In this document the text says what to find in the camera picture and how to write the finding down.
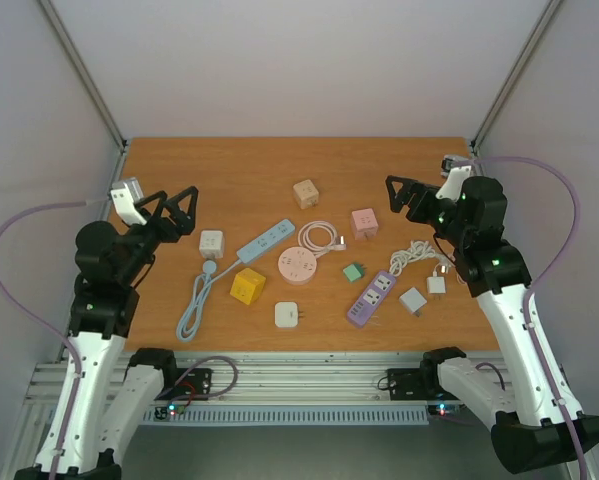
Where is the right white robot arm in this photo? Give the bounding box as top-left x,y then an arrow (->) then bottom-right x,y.
386,176 -> 599,474

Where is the white knotted cable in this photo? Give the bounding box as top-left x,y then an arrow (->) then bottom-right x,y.
388,239 -> 453,277

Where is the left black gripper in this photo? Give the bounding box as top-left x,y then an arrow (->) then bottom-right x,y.
118,186 -> 199,285

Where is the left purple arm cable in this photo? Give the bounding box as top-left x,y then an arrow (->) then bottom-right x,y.
0,198 -> 115,480

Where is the aluminium rail frame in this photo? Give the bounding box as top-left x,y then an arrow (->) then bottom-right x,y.
26,349 -> 570,406

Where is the grey slotted cable duct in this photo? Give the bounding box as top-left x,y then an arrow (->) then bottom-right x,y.
140,404 -> 429,428

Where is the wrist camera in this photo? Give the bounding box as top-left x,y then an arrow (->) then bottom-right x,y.
436,154 -> 474,201
110,177 -> 147,226

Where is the pink cube socket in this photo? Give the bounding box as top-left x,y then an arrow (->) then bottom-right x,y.
351,208 -> 379,240

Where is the green charger plug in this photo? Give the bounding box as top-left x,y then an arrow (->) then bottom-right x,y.
342,262 -> 366,283

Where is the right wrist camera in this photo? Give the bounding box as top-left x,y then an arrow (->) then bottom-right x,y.
436,154 -> 474,201

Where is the pink round socket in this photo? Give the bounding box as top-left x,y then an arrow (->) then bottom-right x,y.
278,246 -> 317,286

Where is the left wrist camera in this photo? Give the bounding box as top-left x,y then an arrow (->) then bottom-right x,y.
110,177 -> 147,226

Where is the yellow cube socket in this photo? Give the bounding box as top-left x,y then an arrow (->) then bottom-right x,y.
229,268 -> 266,305

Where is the white flat charger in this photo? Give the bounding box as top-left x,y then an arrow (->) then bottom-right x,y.
274,301 -> 302,329

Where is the purple power strip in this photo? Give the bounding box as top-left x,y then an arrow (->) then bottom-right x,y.
346,271 -> 396,328

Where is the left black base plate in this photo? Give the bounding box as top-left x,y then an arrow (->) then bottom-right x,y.
156,368 -> 213,402

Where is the beige cube socket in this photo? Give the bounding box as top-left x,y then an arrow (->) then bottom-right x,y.
292,179 -> 320,210

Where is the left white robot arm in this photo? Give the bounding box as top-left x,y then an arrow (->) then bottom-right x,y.
14,182 -> 198,479

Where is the white 66W charger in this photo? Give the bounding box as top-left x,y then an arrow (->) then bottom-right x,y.
399,287 -> 427,317

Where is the small white charger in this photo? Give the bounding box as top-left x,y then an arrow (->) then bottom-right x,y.
426,265 -> 446,298

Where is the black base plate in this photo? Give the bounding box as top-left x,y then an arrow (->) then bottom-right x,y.
156,368 -> 213,402
386,368 -> 429,401

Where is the pink coiled cable with plug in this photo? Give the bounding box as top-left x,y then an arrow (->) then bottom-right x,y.
297,221 -> 350,259

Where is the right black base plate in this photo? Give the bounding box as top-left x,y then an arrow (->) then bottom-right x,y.
386,368 -> 429,401

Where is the white cube socket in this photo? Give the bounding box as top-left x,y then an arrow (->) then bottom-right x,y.
199,230 -> 225,260

